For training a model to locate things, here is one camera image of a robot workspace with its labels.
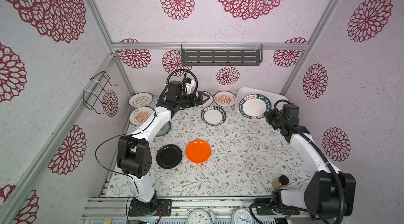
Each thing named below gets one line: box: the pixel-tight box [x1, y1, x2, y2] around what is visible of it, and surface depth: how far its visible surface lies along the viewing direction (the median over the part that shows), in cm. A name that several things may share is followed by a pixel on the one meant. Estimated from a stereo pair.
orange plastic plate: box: [185, 138, 212, 164], surface depth 95 cm
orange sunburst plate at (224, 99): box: [213, 90, 237, 108], surface depth 123 cm
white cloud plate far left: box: [128, 92, 154, 108], surface depth 120 cm
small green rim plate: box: [200, 105, 227, 126], surface depth 112 cm
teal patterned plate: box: [155, 120, 171, 137], surface depth 104 cm
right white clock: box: [231, 208, 254, 224], surface depth 70 cm
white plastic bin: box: [235, 86, 289, 120], surface depth 94 cm
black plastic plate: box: [155, 144, 183, 170], surface depth 90 cm
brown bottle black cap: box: [271, 175, 290, 189], surface depth 75 cm
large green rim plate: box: [238, 93, 272, 120], surface depth 93 cm
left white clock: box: [186, 208, 216, 224], surface depth 69 cm
